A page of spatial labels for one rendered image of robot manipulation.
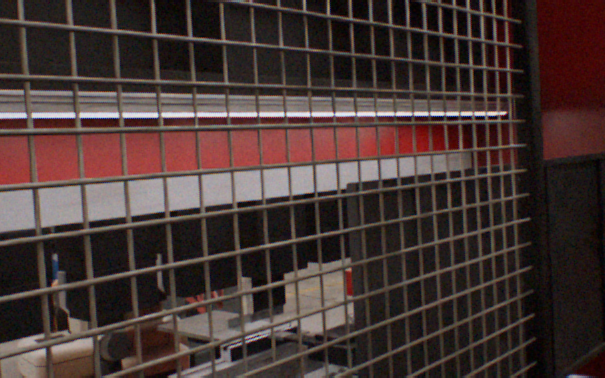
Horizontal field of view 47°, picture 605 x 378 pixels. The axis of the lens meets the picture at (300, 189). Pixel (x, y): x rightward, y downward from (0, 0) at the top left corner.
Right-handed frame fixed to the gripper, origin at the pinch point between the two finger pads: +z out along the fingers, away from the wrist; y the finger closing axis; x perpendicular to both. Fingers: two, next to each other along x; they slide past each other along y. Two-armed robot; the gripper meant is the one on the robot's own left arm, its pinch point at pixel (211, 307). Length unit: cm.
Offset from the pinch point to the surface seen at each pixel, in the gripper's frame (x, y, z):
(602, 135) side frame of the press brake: -69, 85, 0
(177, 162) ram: -37.8, -24.6, -18.3
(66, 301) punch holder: -22, -45, -2
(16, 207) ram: -36, -56, -14
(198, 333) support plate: -3.7, -9.2, 5.9
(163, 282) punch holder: -21.1, -25.3, -1.7
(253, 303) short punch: -19.9, -5.3, 6.6
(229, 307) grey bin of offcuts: 199, 170, -47
